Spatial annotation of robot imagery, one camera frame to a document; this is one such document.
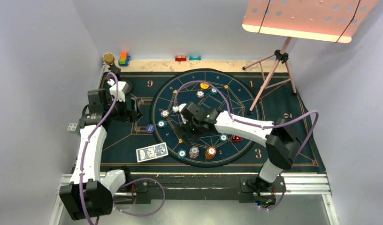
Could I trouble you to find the black aluminium mounting rail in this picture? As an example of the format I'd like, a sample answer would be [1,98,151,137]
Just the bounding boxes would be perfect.
[112,173,287,206]

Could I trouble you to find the pink chips seat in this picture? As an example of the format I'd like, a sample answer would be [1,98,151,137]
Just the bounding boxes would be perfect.
[160,110,169,118]
[196,90,205,98]

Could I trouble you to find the dark green rectangular poker mat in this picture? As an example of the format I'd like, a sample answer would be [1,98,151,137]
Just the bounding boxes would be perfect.
[96,71,326,174]

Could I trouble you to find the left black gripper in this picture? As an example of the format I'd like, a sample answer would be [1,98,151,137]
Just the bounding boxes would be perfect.
[104,95,142,122]

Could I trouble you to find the grey lego brick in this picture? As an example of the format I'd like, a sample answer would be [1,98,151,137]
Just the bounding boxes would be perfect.
[67,123,79,134]

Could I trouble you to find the blue playing card deck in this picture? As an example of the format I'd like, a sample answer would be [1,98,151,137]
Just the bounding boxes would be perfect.
[136,142,169,163]

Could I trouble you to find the purple cable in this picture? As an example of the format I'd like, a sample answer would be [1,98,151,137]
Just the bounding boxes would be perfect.
[174,81,320,212]
[78,72,166,225]

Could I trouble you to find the purple small blind button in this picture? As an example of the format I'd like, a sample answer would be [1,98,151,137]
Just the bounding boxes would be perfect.
[146,124,155,134]

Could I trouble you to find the teal toy block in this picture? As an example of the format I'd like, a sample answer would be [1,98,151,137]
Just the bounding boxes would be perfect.
[189,55,201,60]

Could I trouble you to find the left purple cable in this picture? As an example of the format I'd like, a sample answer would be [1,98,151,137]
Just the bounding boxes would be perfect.
[78,72,166,225]

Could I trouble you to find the round blue poker mat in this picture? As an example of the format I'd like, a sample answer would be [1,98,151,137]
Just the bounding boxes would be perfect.
[150,69,262,168]

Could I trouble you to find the red toy block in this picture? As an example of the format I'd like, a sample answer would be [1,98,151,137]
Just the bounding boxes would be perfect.
[175,55,187,61]

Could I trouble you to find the orange green blue toy blocks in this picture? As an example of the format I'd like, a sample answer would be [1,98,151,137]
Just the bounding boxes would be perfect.
[118,52,131,66]

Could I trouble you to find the pink blue poker chip stack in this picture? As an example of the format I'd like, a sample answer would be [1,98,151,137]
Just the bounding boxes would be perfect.
[189,146,199,158]

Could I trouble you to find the teal poker chip stack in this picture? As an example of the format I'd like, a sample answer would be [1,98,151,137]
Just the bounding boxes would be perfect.
[177,149,187,159]

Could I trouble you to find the red dealer button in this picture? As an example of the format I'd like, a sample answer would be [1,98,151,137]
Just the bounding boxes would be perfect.
[230,135,243,143]

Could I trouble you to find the orange poker chip stack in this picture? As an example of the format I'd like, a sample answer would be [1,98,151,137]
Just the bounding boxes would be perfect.
[205,147,217,160]

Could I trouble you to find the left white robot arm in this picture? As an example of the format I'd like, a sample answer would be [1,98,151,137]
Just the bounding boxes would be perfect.
[59,80,143,220]

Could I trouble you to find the pink music stand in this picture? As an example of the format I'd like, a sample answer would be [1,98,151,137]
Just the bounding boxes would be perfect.
[242,0,377,113]

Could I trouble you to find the teal chips seat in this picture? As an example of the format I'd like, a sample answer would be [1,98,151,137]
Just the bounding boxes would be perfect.
[219,134,229,142]
[210,88,218,95]
[157,120,167,128]

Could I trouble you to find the yellow big blind button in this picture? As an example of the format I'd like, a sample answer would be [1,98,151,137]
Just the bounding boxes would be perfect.
[200,82,210,90]

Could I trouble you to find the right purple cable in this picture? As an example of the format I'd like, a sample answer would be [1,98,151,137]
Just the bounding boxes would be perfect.
[174,81,320,212]

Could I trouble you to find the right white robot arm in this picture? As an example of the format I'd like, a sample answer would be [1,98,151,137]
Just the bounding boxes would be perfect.
[173,102,302,191]

